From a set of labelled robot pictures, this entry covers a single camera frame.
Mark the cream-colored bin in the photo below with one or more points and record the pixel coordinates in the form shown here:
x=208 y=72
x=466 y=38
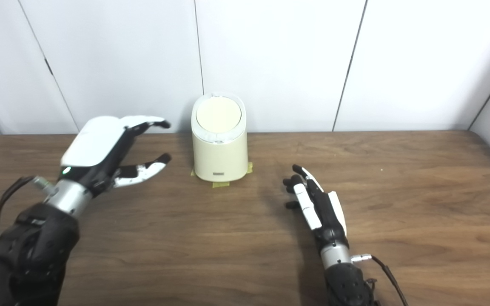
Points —
x=219 y=157

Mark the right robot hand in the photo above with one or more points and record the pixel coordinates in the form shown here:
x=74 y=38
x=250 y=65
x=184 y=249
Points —
x=326 y=221

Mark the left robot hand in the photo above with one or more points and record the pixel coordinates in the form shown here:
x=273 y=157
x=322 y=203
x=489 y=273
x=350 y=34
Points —
x=96 y=144

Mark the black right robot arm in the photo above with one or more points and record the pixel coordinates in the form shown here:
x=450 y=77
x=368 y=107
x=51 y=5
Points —
x=347 y=284

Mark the round cream bin lid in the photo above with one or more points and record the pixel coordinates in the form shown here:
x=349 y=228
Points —
x=218 y=114

